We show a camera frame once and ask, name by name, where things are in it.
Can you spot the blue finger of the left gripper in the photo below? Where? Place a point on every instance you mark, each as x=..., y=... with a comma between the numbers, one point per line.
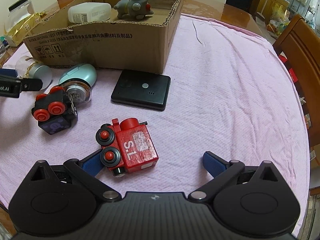
x=28, y=84
x=8, y=72

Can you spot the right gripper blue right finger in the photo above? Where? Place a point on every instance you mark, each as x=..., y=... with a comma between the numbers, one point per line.
x=224, y=173

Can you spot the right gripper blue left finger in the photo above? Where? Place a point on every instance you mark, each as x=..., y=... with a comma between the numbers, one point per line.
x=85, y=170

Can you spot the bottle of yellow capsules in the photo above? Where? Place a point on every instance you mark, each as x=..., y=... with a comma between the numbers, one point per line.
x=29, y=67

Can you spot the black toy train car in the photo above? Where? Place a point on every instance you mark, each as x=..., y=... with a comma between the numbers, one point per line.
x=54, y=111

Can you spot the red toy train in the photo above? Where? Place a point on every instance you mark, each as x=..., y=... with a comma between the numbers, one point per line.
x=126, y=146

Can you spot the teal round case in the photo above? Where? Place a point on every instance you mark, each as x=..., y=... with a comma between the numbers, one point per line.
x=83, y=72

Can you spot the white plastic box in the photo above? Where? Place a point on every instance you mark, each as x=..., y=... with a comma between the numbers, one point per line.
x=89, y=12

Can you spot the black device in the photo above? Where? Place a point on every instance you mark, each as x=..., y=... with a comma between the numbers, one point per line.
x=142, y=89

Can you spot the grey cat figurine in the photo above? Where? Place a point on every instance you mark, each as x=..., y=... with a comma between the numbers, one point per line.
x=136, y=9

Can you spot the gold tissue pack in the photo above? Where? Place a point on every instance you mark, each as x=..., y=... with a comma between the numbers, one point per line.
x=22, y=29

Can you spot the black lid clear jar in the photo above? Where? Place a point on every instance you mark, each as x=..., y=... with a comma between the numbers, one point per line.
x=17, y=12

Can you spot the pink cloth mat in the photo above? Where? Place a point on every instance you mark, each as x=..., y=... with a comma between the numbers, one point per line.
x=229, y=94

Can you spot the brown cardboard box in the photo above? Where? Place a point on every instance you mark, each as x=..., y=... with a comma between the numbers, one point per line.
x=116, y=43

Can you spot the wooden chair right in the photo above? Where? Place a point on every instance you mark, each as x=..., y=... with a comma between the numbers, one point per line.
x=301, y=47

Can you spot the wooden cabinet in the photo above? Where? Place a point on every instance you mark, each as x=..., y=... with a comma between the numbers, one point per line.
x=265, y=8

